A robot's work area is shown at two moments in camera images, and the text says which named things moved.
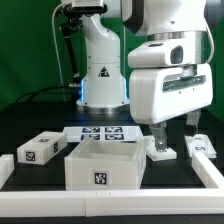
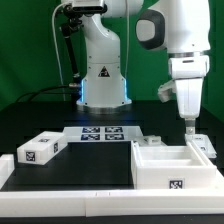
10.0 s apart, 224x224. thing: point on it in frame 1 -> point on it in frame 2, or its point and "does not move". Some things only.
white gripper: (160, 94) -> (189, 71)
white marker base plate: (79, 134) does not move
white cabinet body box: (106, 165) -> (171, 167)
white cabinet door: (200, 143) does not move
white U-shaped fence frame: (114, 202) does not move
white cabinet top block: (41, 149) does not move
